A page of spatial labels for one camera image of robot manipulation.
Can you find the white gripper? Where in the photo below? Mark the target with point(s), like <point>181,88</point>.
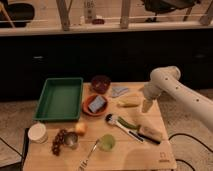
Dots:
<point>150,92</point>

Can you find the yellow banana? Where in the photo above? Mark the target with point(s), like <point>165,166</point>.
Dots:
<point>129,102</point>

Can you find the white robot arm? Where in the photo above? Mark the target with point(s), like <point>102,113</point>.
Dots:
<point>167,79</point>

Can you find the green plastic cup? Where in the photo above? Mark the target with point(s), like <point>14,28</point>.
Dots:
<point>106,142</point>

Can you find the small metal cup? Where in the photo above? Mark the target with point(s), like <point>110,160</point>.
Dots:
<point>71,140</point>

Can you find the white paper cup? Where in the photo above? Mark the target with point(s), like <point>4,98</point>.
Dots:
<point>38,133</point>

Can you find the wooden brush block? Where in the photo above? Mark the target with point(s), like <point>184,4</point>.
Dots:
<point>150,133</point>

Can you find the grey folded cloth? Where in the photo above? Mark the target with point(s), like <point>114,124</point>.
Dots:
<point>118,91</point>

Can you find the black white spatula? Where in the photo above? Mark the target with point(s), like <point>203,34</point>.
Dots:
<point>111,120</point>

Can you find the blue sponge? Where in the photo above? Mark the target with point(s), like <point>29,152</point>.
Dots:
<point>97,104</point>

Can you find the dark red bowl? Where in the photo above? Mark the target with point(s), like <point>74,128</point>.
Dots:
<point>100,83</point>

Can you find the orange bowl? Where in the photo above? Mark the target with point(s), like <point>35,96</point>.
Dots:
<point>88,100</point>

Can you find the small orange fruit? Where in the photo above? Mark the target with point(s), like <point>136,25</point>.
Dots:
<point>80,128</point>

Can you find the metal fork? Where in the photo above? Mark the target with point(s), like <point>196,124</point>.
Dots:
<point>84,163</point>

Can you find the green plastic tray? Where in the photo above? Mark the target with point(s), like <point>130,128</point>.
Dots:
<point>60,100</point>

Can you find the bunch of red grapes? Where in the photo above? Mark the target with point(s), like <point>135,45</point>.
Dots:
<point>58,141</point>

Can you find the black office chair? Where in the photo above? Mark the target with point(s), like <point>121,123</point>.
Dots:
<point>166,6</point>

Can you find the black chair left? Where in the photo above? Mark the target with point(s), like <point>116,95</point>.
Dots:
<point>20,13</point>

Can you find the green handled peeler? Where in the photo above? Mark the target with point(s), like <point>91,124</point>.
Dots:
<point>128,125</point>

